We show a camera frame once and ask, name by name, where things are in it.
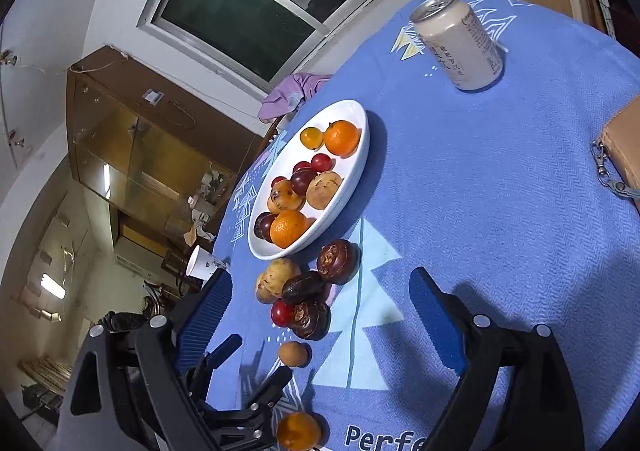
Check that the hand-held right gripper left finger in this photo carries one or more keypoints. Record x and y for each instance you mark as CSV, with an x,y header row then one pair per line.
x,y
202,321

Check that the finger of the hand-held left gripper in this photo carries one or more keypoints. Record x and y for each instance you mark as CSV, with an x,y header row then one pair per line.
x,y
225,350
270,391

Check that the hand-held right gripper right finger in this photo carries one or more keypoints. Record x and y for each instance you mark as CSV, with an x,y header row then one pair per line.
x,y
437,321

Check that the small tan round fruit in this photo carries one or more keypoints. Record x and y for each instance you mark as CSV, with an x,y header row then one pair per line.
x,y
293,354

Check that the small yellow pepino melon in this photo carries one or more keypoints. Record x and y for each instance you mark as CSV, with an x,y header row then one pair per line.
x,y
263,292
280,273

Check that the dark brown mangosteen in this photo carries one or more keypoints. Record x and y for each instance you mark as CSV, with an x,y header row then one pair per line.
x,y
310,320
338,261

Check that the dark brown wrinkled date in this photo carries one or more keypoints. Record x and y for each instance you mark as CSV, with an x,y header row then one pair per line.
x,y
302,287

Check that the tan striped pepino melon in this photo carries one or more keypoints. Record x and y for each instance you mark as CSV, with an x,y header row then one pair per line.
x,y
324,191

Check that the white oval plate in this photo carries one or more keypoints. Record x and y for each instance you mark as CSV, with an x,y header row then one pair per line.
x,y
352,166

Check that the white printed paper cup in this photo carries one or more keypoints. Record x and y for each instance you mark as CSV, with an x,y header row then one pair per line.
x,y
200,263

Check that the blue printed tablecloth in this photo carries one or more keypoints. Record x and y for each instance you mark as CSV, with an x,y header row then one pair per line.
x,y
475,191

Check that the fluorescent tube light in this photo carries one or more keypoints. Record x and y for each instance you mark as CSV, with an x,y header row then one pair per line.
x,y
50,277

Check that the wooden slatted bench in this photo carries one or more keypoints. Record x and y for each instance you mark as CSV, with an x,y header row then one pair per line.
x,y
45,371

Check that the wooden glass cabinet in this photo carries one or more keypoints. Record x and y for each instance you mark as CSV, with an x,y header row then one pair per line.
x,y
125,141

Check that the yellow orange cherry tomato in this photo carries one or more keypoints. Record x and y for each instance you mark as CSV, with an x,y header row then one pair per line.
x,y
311,137

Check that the purple garment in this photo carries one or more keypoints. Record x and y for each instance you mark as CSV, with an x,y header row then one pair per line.
x,y
287,96

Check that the tan leather pouch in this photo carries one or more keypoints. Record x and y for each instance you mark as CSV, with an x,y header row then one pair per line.
x,y
625,146

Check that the beige beverage can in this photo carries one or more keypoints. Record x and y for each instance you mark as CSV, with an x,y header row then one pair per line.
x,y
460,46

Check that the sliding glass window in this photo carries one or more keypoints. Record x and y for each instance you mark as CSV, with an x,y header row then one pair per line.
x,y
240,21

